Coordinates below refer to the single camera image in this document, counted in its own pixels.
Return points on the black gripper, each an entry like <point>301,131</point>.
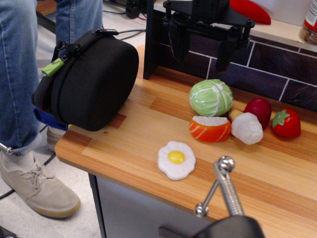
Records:
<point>210,18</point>

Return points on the black zipper bag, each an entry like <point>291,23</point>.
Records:
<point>96,80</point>

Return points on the green zipper pull tab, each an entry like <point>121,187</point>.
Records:
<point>53,67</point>

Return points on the black vertical panel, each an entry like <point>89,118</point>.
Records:
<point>157,46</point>

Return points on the green toy cabbage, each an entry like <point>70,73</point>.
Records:
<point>211,98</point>

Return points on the red plastic object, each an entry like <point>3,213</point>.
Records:
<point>251,10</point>

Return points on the black device on floor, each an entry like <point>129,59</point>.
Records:
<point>135,7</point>

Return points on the toy salmon sushi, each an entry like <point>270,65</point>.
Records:
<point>209,129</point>

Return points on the dark red toy fruit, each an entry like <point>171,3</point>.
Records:
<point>262,109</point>

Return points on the white toy cauliflower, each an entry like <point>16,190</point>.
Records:
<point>246,127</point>

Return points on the glass jar with label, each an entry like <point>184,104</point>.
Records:
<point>308,32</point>

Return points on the red toy strawberry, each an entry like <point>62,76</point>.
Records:
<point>287,123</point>

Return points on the toy fried egg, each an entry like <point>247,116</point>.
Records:
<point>176,160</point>

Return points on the blue jeans leg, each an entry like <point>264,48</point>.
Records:
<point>74,18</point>
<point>19,129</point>

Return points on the black clamp body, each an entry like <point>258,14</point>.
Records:
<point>232,227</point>

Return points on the beige suede shoe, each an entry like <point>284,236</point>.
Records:
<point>37,187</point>

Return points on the metal clamp screw handle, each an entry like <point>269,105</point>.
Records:
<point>222,169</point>

